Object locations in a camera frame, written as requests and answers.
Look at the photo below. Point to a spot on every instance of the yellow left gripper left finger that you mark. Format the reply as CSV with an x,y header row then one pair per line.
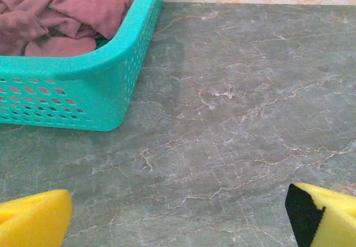
x,y
33,219

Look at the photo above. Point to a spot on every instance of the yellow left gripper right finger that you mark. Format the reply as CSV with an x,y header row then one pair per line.
x,y
338,219

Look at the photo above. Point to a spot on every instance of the pink shirt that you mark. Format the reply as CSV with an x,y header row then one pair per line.
x,y
61,10

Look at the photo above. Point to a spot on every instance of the teal plastic basket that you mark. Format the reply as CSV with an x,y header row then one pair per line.
x,y
94,91

